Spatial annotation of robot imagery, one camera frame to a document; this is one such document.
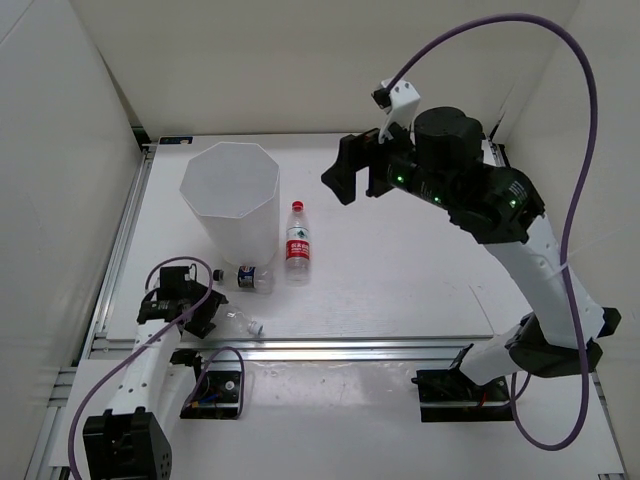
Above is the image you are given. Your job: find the red label plastic bottle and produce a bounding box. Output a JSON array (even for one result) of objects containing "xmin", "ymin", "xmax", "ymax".
[{"xmin": 285, "ymin": 200, "xmax": 311, "ymax": 284}]

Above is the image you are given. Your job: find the white octagonal bin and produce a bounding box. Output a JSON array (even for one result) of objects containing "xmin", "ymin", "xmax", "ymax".
[{"xmin": 179, "ymin": 142, "xmax": 280, "ymax": 266}]

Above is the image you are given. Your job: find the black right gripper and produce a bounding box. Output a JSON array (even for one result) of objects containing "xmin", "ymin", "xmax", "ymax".
[{"xmin": 321, "ymin": 112, "xmax": 456, "ymax": 212}]

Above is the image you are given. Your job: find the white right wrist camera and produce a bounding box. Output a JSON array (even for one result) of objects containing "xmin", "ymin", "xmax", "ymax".
[{"xmin": 372, "ymin": 78, "xmax": 421, "ymax": 144}]

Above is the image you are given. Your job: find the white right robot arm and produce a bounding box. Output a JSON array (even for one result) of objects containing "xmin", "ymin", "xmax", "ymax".
[{"xmin": 321, "ymin": 107, "xmax": 621, "ymax": 400}]

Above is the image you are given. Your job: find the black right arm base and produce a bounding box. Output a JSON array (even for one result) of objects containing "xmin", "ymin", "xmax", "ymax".
[{"xmin": 411, "ymin": 369, "xmax": 513, "ymax": 423}]

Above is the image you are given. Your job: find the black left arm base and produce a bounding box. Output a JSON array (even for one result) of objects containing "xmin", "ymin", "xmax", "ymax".
[{"xmin": 180, "ymin": 370, "xmax": 243, "ymax": 420}]

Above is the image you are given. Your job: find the clear crushed plastic bottle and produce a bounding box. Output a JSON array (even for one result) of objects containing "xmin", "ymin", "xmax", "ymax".
[{"xmin": 214, "ymin": 310, "xmax": 264, "ymax": 338}]

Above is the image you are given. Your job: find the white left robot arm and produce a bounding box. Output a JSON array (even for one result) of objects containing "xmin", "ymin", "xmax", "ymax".
[{"xmin": 82, "ymin": 257, "xmax": 228, "ymax": 479}]

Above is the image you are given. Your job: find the black cap plastic bottle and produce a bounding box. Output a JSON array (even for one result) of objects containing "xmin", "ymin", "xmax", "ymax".
[{"xmin": 213, "ymin": 265, "xmax": 274, "ymax": 294}]

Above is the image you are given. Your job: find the blue sticker left corner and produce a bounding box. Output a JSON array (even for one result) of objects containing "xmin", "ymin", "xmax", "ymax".
[{"xmin": 158, "ymin": 136, "xmax": 193, "ymax": 145}]

